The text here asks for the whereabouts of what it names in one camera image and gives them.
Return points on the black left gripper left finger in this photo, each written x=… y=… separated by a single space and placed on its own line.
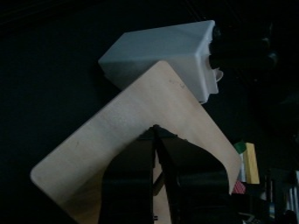
x=130 y=180

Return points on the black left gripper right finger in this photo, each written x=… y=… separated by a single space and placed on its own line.
x=194 y=180

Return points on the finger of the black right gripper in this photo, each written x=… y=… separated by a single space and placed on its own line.
x=214 y=61
x=217 y=33

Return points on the white plastic drawer box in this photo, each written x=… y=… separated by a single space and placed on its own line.
x=164 y=49

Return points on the red white checkered item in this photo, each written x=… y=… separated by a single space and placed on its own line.
x=240 y=187

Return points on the white upright slab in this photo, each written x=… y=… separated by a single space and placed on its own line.
x=242 y=169

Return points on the yellow rectangular block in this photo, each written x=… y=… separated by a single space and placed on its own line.
x=252 y=163

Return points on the green toy piece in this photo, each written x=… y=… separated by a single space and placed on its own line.
x=241 y=147

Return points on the light wooden board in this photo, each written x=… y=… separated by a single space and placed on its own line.
x=129 y=116

